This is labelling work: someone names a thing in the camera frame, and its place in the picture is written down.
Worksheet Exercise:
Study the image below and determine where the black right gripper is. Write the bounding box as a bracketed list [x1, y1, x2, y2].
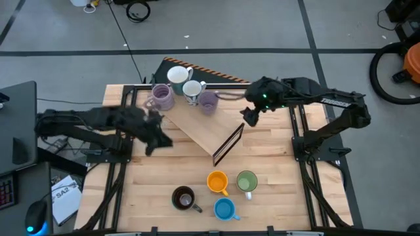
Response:
[240, 76, 289, 128]

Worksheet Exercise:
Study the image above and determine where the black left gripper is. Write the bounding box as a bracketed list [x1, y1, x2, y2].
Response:
[126, 105, 174, 157]

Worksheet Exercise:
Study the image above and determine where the small purple ribbed mug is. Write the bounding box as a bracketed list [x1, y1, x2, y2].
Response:
[198, 90, 220, 115]

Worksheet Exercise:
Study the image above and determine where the large pink ribbed mug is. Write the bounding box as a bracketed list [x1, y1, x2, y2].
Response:
[143, 83, 176, 112]

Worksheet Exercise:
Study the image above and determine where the teal brown glazed mug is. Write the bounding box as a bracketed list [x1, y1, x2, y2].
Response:
[171, 185, 203, 214]

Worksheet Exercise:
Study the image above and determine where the blue white floral mug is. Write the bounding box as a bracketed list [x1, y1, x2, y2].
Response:
[182, 79, 207, 107]

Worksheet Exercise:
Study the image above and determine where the yellow faceted mug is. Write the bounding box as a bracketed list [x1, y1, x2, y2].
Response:
[206, 170, 230, 197]

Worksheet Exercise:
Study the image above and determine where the white teal mug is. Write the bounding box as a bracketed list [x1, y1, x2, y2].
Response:
[166, 65, 194, 96]

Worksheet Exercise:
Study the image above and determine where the green mug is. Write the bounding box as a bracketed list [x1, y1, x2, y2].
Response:
[236, 170, 259, 201]

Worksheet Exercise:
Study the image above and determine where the black mat with striped edge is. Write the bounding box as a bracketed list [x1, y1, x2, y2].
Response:
[152, 56, 251, 85]

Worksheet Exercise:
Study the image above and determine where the blue faceted mug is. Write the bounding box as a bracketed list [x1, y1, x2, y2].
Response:
[213, 197, 242, 222]

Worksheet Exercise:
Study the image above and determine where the white booklet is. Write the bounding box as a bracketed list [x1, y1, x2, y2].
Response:
[51, 175, 83, 227]

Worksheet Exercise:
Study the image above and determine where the black computer mouse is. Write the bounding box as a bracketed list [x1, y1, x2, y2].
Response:
[25, 200, 49, 236]

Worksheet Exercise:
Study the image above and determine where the dark grey desk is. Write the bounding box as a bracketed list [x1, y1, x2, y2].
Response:
[0, 81, 53, 236]

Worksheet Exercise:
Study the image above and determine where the black keyboard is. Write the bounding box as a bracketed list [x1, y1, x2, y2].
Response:
[0, 172, 19, 210]

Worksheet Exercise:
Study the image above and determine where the white container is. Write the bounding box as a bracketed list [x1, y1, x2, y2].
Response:
[70, 0, 96, 14]

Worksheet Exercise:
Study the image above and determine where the orange vacuum cleaner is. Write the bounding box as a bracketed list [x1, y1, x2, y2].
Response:
[392, 41, 420, 85]

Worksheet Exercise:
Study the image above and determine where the black equipment case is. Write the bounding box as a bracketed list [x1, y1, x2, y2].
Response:
[384, 0, 420, 43]

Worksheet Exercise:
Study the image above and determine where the wooden shelf with black frame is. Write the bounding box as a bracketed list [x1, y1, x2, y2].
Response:
[154, 84, 246, 167]

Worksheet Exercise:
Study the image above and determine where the black floor cable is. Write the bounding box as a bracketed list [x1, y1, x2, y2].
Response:
[35, 97, 104, 105]
[104, 0, 147, 85]

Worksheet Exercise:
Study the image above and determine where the black vacuum hose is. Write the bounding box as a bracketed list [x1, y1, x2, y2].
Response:
[369, 41, 420, 106]

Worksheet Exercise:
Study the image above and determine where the coiled black cable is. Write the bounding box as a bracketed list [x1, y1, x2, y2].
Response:
[125, 1, 152, 23]

